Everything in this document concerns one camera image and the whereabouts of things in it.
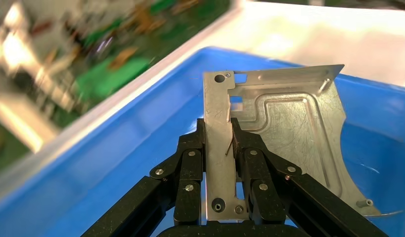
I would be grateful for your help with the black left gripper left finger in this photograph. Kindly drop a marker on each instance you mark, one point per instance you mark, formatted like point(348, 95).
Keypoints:
point(189, 170)

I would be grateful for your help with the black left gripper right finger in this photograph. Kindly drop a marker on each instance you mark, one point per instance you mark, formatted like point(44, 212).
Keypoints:
point(264, 176)

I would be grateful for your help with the metal bracket with holed flange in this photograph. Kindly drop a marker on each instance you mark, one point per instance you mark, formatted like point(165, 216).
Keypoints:
point(287, 130)

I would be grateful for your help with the blue plastic bin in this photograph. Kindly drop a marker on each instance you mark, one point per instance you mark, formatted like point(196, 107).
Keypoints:
point(123, 147)

